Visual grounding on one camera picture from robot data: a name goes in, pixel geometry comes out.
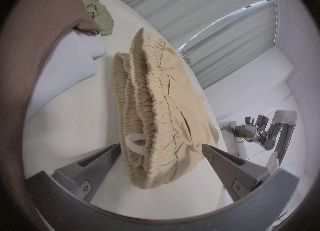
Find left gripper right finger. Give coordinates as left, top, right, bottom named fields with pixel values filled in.
left=201, top=144, right=270, bottom=202

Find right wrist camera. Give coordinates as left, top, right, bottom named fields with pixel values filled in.
left=244, top=116, right=259, bottom=126

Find bed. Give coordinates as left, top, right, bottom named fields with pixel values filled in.
left=22, top=0, right=241, bottom=217

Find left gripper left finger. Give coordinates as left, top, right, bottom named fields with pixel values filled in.
left=52, top=144, right=122, bottom=200

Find green garment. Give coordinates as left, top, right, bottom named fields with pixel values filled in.
left=79, top=0, right=115, bottom=37

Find pale lilac garment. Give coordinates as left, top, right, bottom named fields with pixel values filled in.
left=24, top=29, right=107, bottom=125

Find pale green curtain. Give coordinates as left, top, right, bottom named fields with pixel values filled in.
left=178, top=0, right=278, bottom=90
left=94, top=0, right=273, bottom=53

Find brown garment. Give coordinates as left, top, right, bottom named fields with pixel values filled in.
left=0, top=0, right=102, bottom=200

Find tan shorts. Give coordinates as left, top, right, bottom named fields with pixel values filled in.
left=112, top=28, right=221, bottom=190

